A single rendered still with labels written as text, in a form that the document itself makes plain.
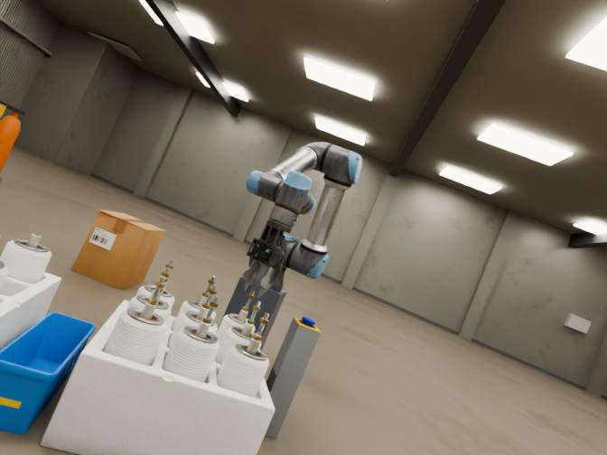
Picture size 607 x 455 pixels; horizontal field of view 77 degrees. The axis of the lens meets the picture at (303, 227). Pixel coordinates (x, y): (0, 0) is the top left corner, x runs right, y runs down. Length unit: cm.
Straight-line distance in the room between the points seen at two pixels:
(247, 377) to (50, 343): 53
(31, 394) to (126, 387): 16
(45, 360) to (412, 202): 946
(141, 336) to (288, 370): 44
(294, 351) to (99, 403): 49
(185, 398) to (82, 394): 18
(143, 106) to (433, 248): 884
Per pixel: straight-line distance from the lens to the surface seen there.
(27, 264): 111
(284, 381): 112
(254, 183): 119
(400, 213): 1003
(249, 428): 88
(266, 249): 102
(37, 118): 1186
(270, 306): 155
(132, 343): 84
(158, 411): 85
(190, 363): 84
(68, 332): 115
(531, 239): 1088
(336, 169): 146
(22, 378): 88
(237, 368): 86
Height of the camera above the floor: 51
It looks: 3 degrees up
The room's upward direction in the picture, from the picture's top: 23 degrees clockwise
